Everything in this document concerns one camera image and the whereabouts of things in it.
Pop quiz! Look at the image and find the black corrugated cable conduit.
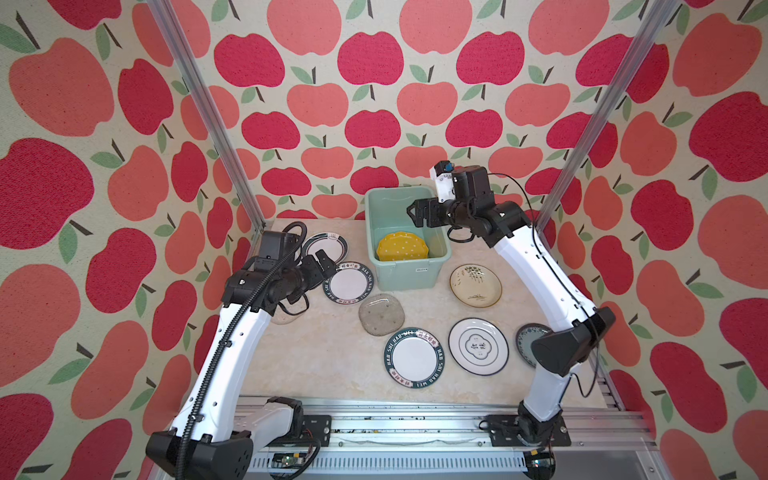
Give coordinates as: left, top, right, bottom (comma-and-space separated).
173, 220, 319, 480

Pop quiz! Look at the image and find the aluminium frame post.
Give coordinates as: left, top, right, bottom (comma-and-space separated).
536, 0, 682, 236
148, 0, 266, 237

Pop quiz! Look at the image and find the grey clear glass plate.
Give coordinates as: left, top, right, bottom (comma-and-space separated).
358, 294, 405, 336

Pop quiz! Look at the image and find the left aluminium frame post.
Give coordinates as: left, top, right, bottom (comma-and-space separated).
148, 0, 266, 237

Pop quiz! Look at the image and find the cream plate with plant motif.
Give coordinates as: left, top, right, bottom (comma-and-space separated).
449, 264, 503, 308

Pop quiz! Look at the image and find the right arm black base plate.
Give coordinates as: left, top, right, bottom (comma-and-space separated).
478, 413, 572, 448

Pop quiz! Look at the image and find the white plate black line pattern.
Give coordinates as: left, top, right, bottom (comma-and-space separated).
448, 318, 510, 376

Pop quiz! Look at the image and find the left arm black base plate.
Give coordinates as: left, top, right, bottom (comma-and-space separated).
267, 415, 333, 447

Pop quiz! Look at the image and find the right aluminium frame post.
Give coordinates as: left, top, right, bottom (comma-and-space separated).
536, 0, 682, 236

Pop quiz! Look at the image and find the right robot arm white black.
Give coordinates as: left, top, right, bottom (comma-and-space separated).
406, 161, 616, 447

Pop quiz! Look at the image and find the small green rim lettered plate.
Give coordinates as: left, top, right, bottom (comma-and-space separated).
323, 261, 374, 305

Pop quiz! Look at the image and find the large green rim lettered plate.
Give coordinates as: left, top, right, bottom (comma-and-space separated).
383, 328, 446, 389

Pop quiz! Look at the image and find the white plate green red rim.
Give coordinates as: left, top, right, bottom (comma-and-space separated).
302, 232, 348, 264

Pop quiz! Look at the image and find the front aluminium rail base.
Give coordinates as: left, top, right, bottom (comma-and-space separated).
146, 395, 670, 480

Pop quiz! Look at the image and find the blue white patterned plate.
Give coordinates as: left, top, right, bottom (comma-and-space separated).
515, 323, 552, 368

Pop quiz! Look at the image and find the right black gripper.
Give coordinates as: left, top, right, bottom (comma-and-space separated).
407, 192, 474, 231

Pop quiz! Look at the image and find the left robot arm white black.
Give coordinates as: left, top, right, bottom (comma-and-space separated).
146, 221, 338, 479

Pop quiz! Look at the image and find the yellow polka dot plate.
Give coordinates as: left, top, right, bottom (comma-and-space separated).
376, 231, 429, 262

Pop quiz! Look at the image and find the light green plastic bin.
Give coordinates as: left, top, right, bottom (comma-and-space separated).
364, 186, 452, 291

